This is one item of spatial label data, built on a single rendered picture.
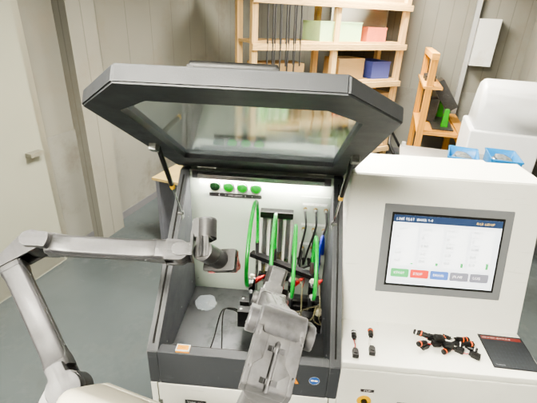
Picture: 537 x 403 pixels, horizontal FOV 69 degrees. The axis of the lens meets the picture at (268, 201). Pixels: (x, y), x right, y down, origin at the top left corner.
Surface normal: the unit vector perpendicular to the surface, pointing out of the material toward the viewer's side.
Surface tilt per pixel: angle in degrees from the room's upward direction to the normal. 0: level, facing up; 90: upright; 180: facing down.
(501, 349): 0
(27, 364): 0
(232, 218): 90
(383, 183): 76
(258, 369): 38
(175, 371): 90
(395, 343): 0
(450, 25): 90
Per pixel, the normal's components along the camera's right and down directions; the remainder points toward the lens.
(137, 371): 0.04, -0.90
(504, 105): -0.33, 0.21
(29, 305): 0.15, -0.44
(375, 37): 0.45, 0.40
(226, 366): -0.07, 0.43
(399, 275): -0.07, 0.20
